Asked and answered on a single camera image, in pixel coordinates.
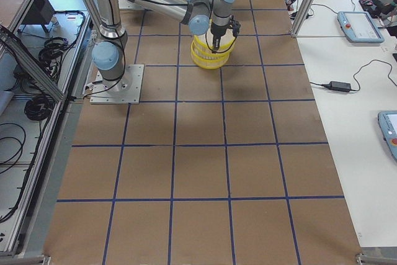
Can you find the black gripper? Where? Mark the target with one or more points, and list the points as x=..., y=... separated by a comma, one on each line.
x=218, y=31

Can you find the black power brick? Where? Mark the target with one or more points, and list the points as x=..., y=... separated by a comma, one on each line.
x=338, y=86

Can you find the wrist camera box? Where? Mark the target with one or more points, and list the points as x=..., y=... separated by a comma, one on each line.
x=235, y=27

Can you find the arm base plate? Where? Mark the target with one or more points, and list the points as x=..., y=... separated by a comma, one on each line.
x=127, y=90

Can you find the aluminium side frame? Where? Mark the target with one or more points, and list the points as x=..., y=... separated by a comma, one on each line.
x=24, y=142

